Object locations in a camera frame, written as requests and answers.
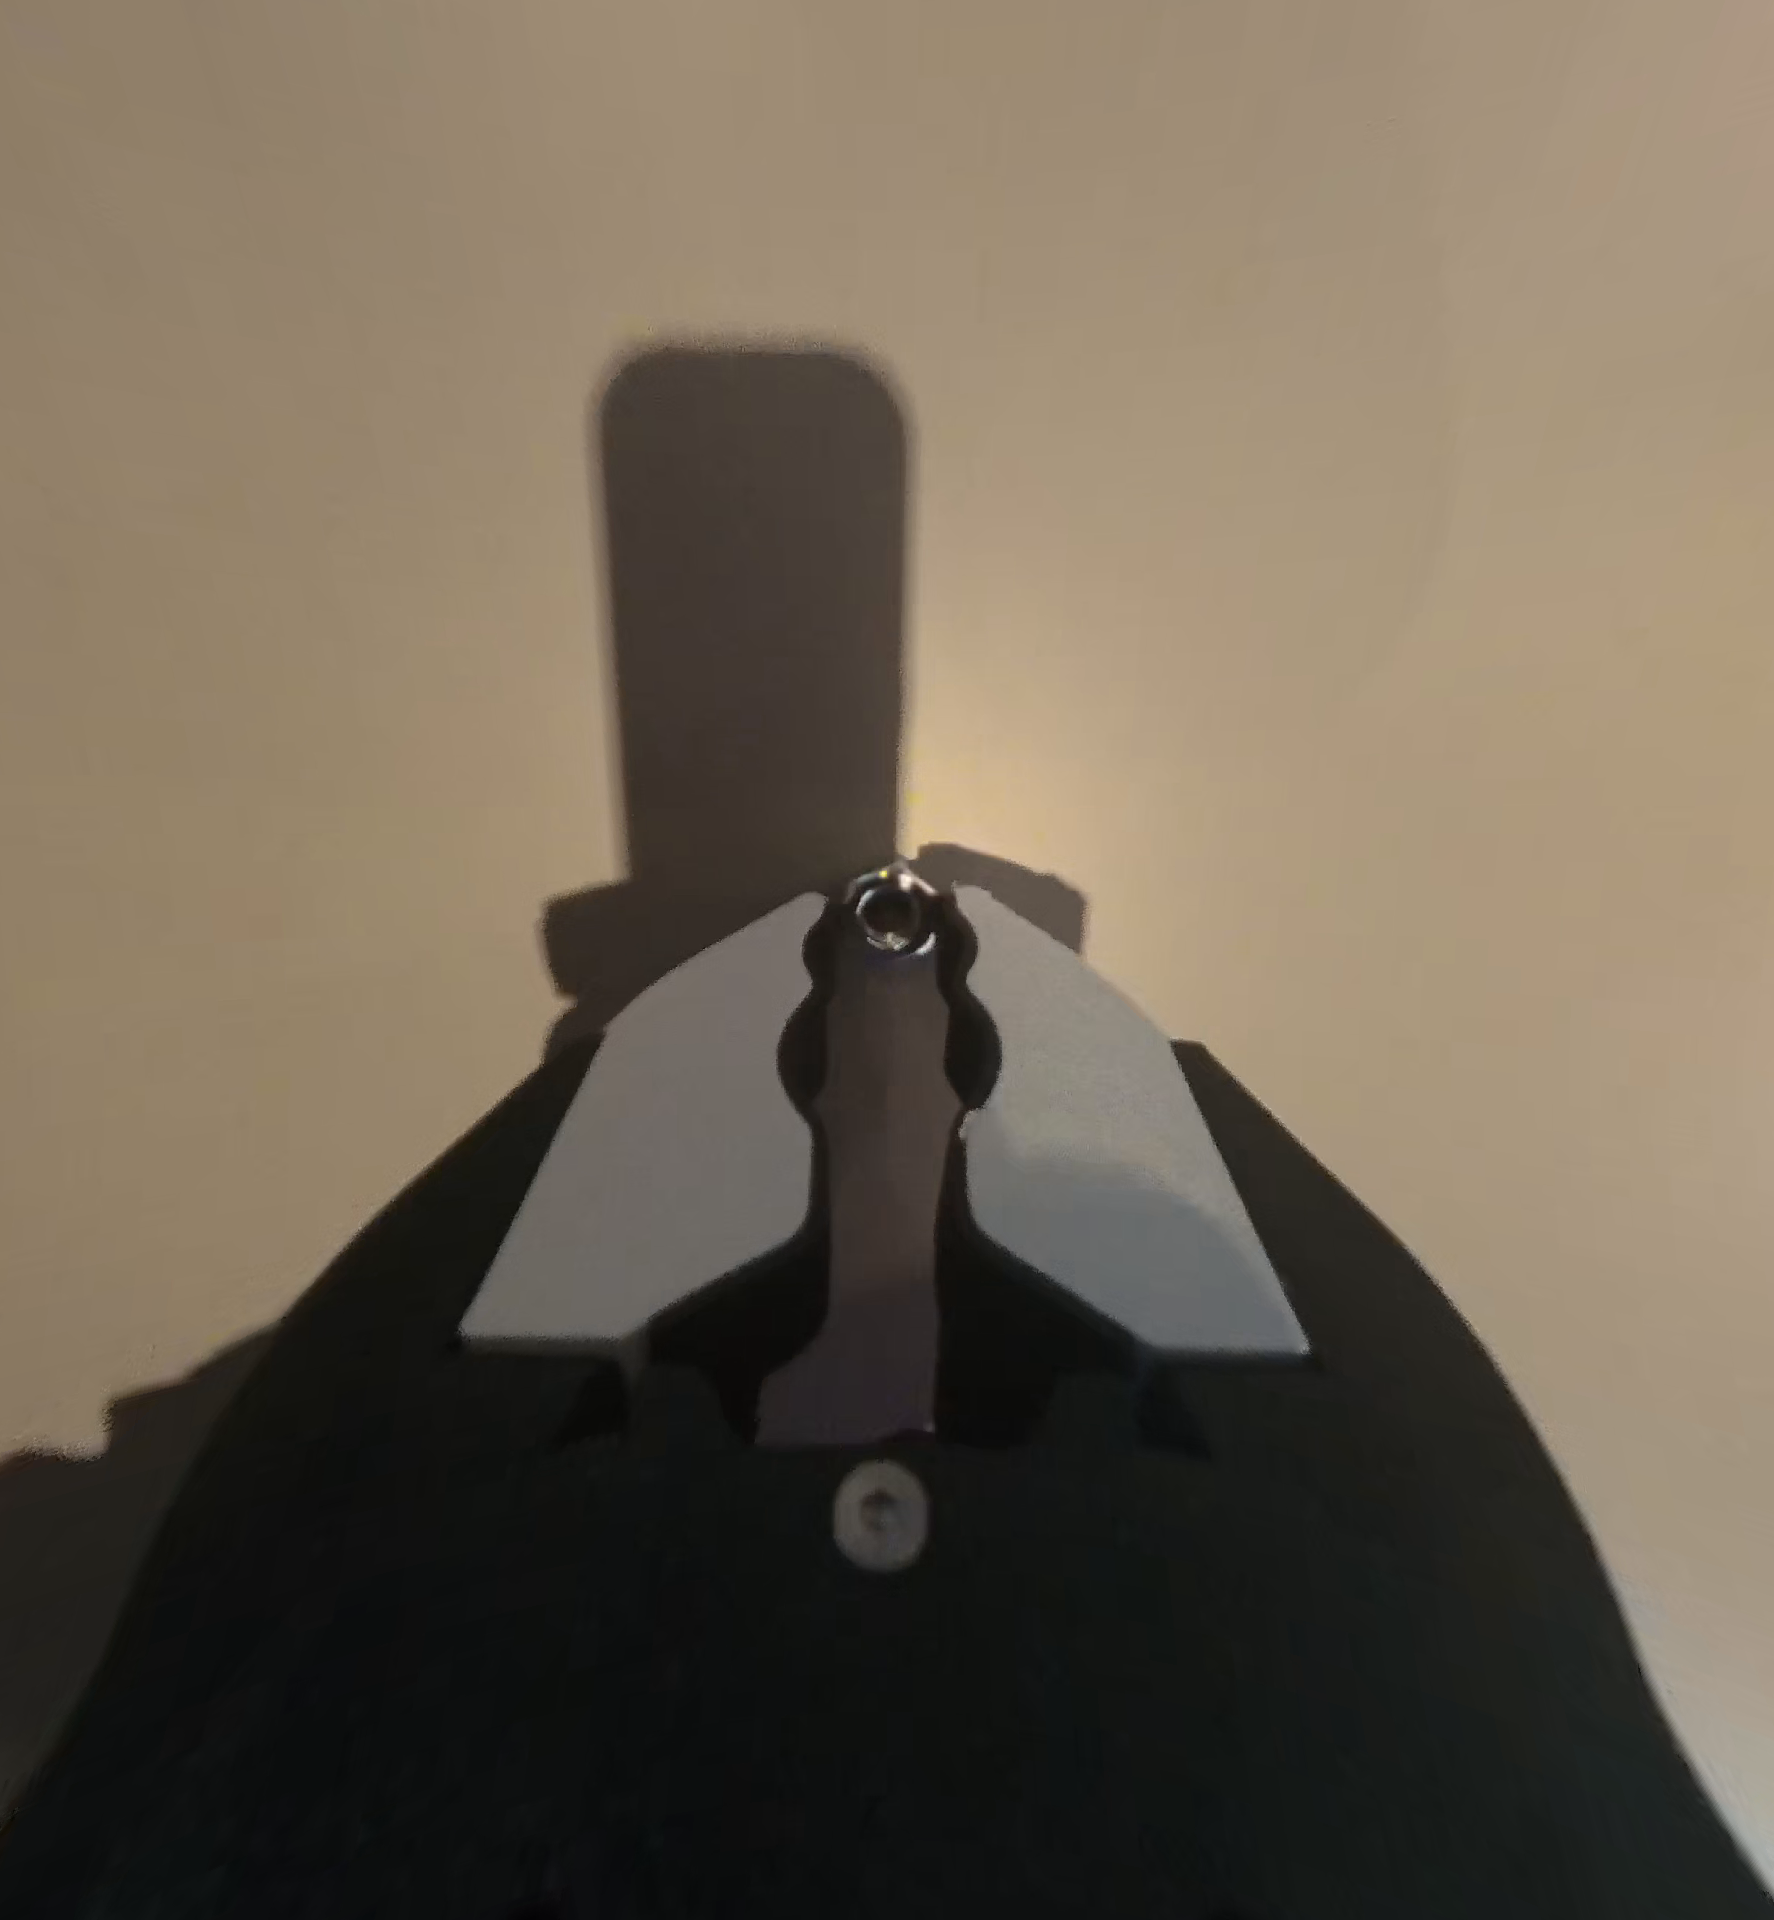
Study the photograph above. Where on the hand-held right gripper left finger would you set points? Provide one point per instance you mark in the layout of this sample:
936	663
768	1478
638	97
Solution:
631	1168

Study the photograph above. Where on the silver hex nut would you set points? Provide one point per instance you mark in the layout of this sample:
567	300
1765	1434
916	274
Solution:
864	911

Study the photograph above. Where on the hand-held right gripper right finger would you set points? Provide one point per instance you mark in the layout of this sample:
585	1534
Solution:
1128	1184

